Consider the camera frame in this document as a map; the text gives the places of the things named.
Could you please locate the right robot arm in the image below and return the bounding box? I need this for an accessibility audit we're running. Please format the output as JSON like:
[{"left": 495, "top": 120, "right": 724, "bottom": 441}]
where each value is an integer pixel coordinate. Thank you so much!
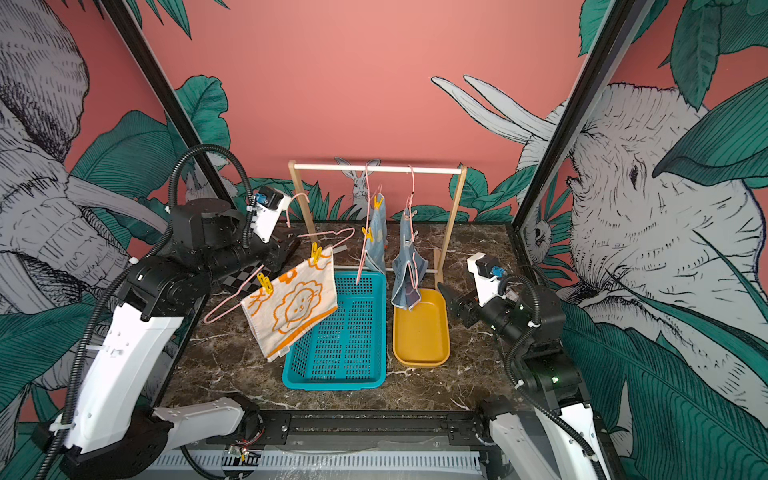
[{"left": 438, "top": 275, "right": 612, "bottom": 479}]

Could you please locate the wooden clothes rack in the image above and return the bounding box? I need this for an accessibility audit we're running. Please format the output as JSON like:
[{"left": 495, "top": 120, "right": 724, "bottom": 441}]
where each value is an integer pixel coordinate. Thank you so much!
[{"left": 288, "top": 160, "right": 468, "bottom": 284}]

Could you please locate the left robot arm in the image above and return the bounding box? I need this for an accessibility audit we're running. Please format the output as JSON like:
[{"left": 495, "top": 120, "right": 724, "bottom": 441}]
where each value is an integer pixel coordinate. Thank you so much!
[{"left": 33, "top": 161, "right": 299, "bottom": 479}]

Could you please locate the checkered chess board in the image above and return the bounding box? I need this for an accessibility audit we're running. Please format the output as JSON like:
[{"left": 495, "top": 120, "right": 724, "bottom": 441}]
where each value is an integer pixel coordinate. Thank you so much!
[{"left": 219, "top": 265, "right": 261, "bottom": 296}]

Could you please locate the pink hanger right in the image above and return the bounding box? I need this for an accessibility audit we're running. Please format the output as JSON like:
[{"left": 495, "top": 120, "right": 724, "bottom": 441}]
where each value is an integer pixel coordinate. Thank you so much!
[{"left": 399, "top": 167, "right": 426, "bottom": 290}]

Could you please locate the yellow plastic tray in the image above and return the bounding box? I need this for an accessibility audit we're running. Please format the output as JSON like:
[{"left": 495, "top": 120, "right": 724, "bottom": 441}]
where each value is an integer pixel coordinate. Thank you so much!
[{"left": 392, "top": 289, "right": 451, "bottom": 368}]

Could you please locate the blue towel right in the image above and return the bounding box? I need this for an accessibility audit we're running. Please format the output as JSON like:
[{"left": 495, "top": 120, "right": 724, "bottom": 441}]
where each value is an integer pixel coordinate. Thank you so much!
[{"left": 391, "top": 209, "right": 428, "bottom": 310}]

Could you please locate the pink hanger middle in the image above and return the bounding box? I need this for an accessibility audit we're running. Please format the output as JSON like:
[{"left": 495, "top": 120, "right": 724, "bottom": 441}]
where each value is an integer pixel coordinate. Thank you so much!
[{"left": 356, "top": 167, "right": 386, "bottom": 282}]

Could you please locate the teal plastic basket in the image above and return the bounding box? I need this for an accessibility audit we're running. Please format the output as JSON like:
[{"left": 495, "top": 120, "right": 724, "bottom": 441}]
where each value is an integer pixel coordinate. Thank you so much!
[{"left": 282, "top": 271, "right": 387, "bottom": 391}]

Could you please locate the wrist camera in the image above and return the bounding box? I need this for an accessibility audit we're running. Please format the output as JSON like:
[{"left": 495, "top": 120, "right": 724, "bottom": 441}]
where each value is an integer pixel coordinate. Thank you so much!
[
  {"left": 251, "top": 186, "right": 291, "bottom": 243},
  {"left": 467, "top": 252, "right": 509, "bottom": 307}
]

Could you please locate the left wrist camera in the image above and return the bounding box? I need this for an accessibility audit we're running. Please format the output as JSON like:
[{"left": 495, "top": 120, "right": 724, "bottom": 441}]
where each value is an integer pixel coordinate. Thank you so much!
[{"left": 251, "top": 186, "right": 291, "bottom": 243}]

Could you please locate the pink wire hanger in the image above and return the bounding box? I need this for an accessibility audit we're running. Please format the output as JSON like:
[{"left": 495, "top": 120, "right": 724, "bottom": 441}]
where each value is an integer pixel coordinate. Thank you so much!
[{"left": 202, "top": 193, "right": 355, "bottom": 324}]

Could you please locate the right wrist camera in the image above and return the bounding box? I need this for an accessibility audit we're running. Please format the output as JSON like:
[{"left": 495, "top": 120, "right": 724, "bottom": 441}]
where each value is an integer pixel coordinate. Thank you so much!
[{"left": 467, "top": 252, "right": 509, "bottom": 307}]

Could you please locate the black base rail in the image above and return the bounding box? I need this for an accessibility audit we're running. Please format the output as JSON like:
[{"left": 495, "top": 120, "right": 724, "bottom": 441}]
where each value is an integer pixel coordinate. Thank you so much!
[{"left": 255, "top": 410, "right": 492, "bottom": 448}]

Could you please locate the white orange lion towel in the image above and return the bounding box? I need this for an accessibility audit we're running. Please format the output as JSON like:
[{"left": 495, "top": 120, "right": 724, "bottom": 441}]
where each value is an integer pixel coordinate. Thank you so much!
[{"left": 241, "top": 248, "right": 338, "bottom": 362}]

